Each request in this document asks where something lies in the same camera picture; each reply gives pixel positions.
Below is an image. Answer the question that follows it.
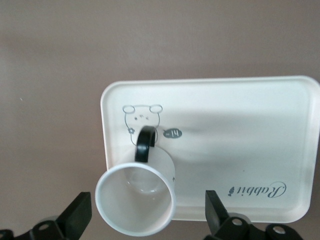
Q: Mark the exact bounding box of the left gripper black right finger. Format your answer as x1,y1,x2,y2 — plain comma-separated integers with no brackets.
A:
202,190,251,240

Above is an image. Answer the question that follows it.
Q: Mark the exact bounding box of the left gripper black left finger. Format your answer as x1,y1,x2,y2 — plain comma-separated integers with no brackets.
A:
29,191,93,240

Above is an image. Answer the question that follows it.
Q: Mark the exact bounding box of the white mug with black handle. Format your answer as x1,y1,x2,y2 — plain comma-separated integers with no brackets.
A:
94,126,177,232

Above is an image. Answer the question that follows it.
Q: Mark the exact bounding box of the cream rabbit print tray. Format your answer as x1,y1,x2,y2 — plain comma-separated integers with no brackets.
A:
99,74,320,217

